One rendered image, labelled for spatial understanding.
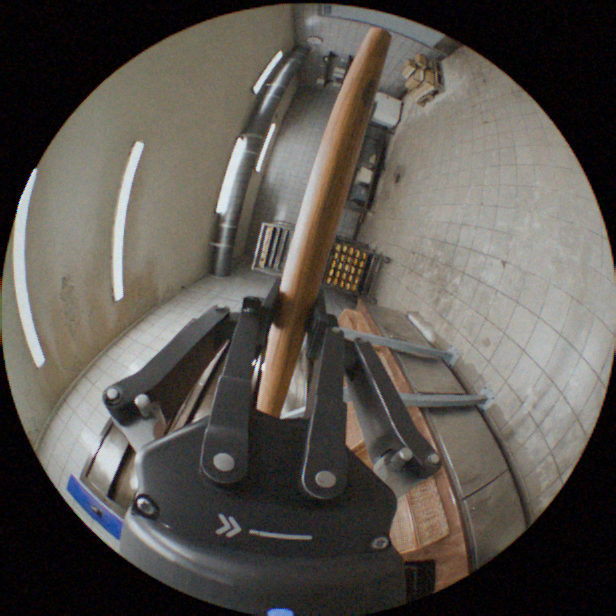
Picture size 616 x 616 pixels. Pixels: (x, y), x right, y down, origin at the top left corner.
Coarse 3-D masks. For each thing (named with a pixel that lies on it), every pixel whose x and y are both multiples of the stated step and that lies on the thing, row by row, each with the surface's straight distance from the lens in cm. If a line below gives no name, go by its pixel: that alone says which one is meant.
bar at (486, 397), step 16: (352, 336) 118; (368, 336) 120; (416, 352) 140; (432, 352) 148; (448, 352) 160; (416, 400) 91; (432, 400) 97; (448, 400) 106; (464, 400) 116; (480, 400) 131; (288, 416) 86
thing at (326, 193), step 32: (384, 32) 34; (352, 64) 24; (384, 64) 26; (352, 96) 19; (352, 128) 17; (320, 160) 16; (352, 160) 16; (320, 192) 15; (320, 224) 15; (288, 256) 16; (320, 256) 15; (288, 288) 16; (288, 320) 16; (288, 352) 18; (288, 384) 21
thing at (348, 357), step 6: (330, 318) 16; (336, 318) 17; (330, 324) 15; (336, 324) 16; (348, 342) 14; (348, 348) 13; (348, 354) 14; (354, 354) 13; (348, 360) 14; (354, 360) 14; (348, 366) 14; (354, 366) 14
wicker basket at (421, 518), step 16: (368, 464) 113; (432, 480) 86; (416, 496) 80; (432, 496) 83; (400, 512) 104; (416, 512) 78; (432, 512) 82; (400, 528) 104; (416, 528) 76; (432, 528) 90; (448, 528) 86; (400, 544) 106; (416, 544) 76
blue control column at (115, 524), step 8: (72, 480) 142; (72, 488) 142; (80, 488) 138; (72, 496) 143; (80, 496) 138; (88, 496) 134; (80, 504) 139; (88, 504) 134; (96, 504) 130; (88, 512) 135; (104, 512) 127; (112, 512) 126; (96, 520) 132; (104, 520) 128; (112, 520) 125; (104, 528) 129; (112, 528) 126; (120, 528) 123; (120, 536) 124
